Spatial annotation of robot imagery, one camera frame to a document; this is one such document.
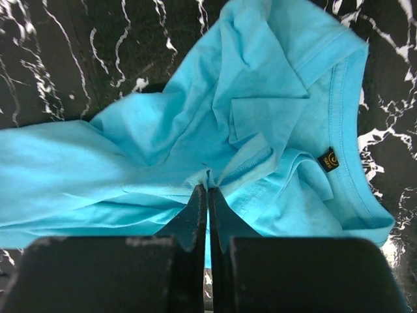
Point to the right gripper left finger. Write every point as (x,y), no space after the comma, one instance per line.
(160,273)

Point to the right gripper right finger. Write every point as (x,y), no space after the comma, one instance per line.
(252,273)

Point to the turquoise t-shirt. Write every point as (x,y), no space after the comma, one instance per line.
(263,107)

